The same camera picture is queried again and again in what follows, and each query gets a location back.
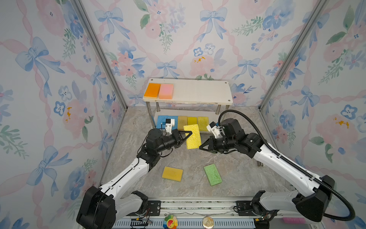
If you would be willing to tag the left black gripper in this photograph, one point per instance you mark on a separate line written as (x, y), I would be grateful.
(177, 139)

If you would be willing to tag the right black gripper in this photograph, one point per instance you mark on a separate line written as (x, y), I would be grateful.
(211, 142)

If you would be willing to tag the light yellow cellulose sponge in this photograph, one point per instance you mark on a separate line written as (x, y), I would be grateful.
(194, 140)

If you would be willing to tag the bright yellow scouring sponge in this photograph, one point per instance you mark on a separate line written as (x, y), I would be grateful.
(192, 120)

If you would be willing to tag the blue sponge front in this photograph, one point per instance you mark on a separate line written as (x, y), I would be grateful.
(175, 118)

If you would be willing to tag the blue sponge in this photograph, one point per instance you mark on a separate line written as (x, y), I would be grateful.
(175, 118)
(161, 121)

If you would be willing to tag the green sponge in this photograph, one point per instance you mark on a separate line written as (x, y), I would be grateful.
(213, 175)

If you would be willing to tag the pink sponge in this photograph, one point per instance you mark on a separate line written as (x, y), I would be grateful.
(166, 92)

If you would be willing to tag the orange sponge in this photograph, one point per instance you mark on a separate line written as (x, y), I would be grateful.
(152, 91)

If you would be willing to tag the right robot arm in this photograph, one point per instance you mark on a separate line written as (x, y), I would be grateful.
(309, 198)

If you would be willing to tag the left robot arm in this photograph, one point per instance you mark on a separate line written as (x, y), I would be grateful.
(102, 206)

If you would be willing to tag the white two-tier metal shelf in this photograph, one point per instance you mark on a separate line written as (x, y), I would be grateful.
(209, 95)

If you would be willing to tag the round gold badge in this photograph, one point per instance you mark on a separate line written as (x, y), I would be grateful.
(208, 222)

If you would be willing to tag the colourful flower toy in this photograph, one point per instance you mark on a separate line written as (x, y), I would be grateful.
(170, 222)

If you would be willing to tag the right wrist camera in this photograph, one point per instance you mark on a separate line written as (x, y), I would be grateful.
(216, 130)

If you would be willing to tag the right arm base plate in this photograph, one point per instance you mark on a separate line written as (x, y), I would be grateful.
(247, 208)

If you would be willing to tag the aluminium front rail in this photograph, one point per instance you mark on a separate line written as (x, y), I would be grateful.
(191, 211)

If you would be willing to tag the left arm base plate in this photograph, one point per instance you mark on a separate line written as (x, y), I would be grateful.
(149, 208)

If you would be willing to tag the left aluminium frame post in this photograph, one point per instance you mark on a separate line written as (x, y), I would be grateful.
(85, 21)

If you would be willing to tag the aluminium frame post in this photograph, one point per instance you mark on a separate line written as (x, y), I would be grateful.
(85, 21)
(297, 46)

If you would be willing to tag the right aluminium frame post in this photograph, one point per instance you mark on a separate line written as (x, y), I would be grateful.
(297, 46)

